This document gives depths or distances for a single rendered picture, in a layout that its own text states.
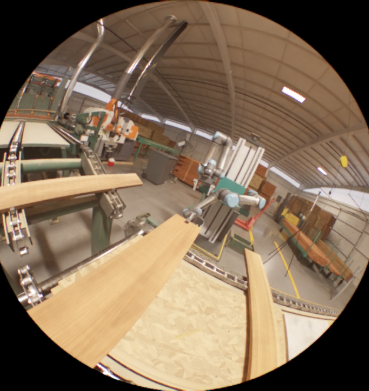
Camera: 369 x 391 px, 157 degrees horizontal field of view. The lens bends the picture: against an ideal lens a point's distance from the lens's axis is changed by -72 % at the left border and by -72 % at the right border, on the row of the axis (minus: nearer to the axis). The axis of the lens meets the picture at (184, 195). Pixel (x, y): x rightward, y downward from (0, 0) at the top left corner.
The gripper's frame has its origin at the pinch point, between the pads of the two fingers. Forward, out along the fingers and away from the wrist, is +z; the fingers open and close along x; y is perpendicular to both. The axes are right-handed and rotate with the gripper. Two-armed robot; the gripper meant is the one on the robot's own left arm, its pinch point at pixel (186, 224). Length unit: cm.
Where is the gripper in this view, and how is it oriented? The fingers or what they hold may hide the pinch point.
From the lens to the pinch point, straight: 89.4
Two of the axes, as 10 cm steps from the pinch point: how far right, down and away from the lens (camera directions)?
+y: -8.5, -4.7, 2.3
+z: -3.4, 1.6, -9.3
